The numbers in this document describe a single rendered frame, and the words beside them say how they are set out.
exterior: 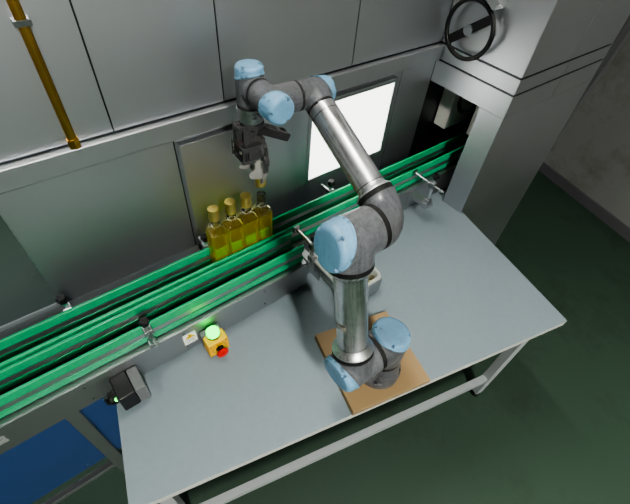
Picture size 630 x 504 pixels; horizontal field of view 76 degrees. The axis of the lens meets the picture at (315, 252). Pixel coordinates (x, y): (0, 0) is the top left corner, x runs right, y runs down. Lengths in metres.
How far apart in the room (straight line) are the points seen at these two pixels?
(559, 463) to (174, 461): 1.78
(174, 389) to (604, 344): 2.41
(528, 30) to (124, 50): 1.26
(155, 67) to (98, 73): 0.13
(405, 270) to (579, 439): 1.31
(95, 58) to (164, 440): 1.02
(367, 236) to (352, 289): 0.14
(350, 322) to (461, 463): 1.33
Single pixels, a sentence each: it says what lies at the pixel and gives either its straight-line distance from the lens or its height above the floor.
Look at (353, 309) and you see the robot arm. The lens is 1.00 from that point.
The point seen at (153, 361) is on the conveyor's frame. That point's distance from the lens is 1.41.
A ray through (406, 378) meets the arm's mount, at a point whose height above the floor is 0.77.
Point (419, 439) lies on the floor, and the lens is 2.20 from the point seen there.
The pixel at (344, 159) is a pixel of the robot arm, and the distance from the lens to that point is 1.01.
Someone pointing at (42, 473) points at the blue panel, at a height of 0.48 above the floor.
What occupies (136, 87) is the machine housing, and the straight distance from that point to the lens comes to 1.18.
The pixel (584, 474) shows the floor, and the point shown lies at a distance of 2.49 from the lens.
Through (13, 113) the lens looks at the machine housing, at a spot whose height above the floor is 1.50.
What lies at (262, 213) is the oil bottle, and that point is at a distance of 1.37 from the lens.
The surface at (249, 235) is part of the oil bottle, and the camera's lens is 1.39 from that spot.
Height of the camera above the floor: 2.00
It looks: 48 degrees down
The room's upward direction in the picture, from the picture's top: 6 degrees clockwise
